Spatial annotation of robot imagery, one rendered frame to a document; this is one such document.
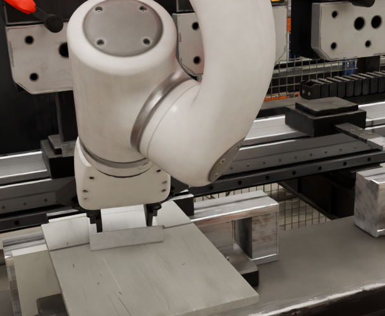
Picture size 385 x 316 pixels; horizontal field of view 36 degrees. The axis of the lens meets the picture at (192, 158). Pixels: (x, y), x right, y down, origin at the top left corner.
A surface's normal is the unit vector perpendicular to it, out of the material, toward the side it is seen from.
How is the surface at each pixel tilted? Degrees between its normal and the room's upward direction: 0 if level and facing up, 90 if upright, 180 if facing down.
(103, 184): 130
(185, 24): 90
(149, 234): 90
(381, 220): 90
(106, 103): 122
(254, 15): 78
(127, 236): 90
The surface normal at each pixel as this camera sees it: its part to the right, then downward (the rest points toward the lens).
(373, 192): -0.93, 0.15
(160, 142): -0.51, 0.29
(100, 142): -0.38, 0.77
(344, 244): -0.04, -0.94
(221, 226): 0.36, 0.29
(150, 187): 0.29, 0.84
